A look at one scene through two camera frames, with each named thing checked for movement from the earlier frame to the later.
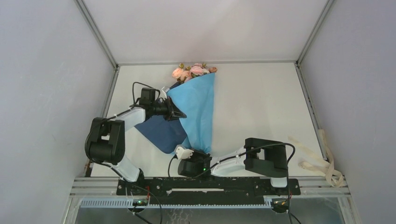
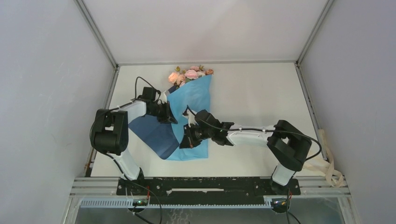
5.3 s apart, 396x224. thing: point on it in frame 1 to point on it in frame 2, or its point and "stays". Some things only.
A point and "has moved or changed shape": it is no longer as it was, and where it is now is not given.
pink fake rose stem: (197, 69) has moved or changed shape
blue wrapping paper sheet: (194, 99) has moved or changed shape
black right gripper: (196, 153) to (189, 140)
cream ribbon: (328, 169) stays
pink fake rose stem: (184, 74) to (180, 79)
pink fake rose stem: (179, 73) has moved or changed shape
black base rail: (206, 190) stays
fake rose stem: (213, 69) has moved or changed shape
